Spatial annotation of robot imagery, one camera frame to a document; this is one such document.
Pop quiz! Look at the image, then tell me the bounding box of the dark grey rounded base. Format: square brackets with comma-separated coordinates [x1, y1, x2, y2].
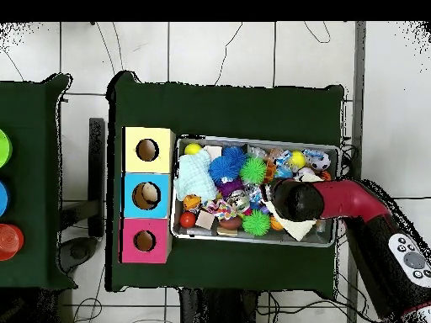
[58, 236, 99, 274]

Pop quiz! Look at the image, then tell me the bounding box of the black upright panel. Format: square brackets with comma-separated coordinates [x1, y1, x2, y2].
[88, 117, 106, 238]

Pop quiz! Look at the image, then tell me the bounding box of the black and white soccer ball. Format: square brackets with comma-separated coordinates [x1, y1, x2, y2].
[310, 152, 332, 172]

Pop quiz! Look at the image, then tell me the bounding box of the silver mesh bin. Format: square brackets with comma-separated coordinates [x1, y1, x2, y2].
[169, 134, 342, 248]

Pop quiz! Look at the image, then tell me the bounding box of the red plastic cup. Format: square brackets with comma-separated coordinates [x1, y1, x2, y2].
[0, 223, 25, 262]

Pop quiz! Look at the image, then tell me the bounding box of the mint waffle cloth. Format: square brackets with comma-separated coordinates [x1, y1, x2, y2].
[173, 149, 219, 203]

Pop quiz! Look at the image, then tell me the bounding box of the green spiky ball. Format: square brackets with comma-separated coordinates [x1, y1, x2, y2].
[239, 156, 268, 185]
[241, 209, 271, 237]

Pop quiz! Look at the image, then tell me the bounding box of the green plastic cup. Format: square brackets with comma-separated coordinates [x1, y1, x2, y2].
[0, 128, 13, 168]

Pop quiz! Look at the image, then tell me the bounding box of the cream waffle cloth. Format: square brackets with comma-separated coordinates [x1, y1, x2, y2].
[263, 171, 321, 242]

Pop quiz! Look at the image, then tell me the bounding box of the red ball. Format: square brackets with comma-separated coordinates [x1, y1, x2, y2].
[178, 211, 197, 229]

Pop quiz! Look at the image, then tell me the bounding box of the small blue spiky ball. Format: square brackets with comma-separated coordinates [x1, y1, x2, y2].
[221, 146, 248, 167]

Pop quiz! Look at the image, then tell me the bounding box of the blue plastic cup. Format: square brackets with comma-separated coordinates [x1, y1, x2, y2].
[0, 180, 10, 218]

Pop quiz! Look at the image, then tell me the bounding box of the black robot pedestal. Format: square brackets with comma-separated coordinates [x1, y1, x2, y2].
[179, 287, 258, 323]

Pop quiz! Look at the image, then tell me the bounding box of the grey metal rail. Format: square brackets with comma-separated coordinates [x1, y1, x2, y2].
[345, 21, 368, 323]

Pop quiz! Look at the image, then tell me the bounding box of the wooden box with three holes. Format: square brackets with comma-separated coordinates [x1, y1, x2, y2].
[120, 125, 177, 265]

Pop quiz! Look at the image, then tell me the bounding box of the dark green table cloth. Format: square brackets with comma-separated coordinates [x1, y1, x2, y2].
[105, 70, 345, 293]
[0, 73, 78, 290]

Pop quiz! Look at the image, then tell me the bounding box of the large blue spiky ball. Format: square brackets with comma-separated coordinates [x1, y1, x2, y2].
[208, 156, 242, 185]

